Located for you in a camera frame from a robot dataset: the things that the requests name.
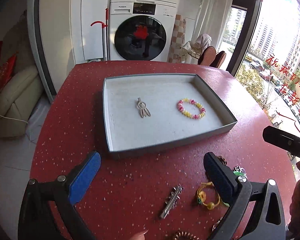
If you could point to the white front-load washing machine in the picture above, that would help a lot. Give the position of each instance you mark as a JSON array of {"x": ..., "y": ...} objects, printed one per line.
[{"x": 141, "y": 30}]

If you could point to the white cloth on rack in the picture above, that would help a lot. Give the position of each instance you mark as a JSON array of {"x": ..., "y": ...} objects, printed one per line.
[{"x": 196, "y": 48}]

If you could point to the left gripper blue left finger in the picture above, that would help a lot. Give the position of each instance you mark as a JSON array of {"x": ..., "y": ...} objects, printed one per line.
[{"x": 36, "y": 220}]

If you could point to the red handled mop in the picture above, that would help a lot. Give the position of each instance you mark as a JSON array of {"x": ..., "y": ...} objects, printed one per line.
[{"x": 105, "y": 39}]

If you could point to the silver leaf hair clip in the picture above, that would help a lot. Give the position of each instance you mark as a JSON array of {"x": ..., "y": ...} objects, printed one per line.
[{"x": 171, "y": 201}]

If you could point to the person's left hand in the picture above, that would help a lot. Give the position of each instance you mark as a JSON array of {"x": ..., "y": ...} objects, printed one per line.
[{"x": 139, "y": 235}]

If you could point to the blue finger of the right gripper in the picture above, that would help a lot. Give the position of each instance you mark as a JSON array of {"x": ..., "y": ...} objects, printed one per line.
[{"x": 282, "y": 139}]

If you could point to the grey rectangular jewelry tray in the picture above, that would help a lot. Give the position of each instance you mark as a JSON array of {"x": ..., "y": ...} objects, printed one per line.
[{"x": 184, "y": 109}]

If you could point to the brown slipper right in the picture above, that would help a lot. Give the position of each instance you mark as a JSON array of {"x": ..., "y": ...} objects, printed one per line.
[{"x": 219, "y": 59}]

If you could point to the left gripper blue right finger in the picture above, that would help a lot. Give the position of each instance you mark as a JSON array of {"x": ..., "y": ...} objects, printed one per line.
[{"x": 267, "y": 220}]

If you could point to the beige fringe hair clip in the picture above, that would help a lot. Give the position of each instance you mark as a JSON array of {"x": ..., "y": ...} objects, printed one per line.
[{"x": 143, "y": 110}]

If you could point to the green translucent bangle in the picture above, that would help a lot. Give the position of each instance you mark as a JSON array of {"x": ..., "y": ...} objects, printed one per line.
[{"x": 239, "y": 171}]

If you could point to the cream leather sofa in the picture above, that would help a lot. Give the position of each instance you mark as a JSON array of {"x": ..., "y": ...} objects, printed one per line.
[{"x": 17, "y": 101}]

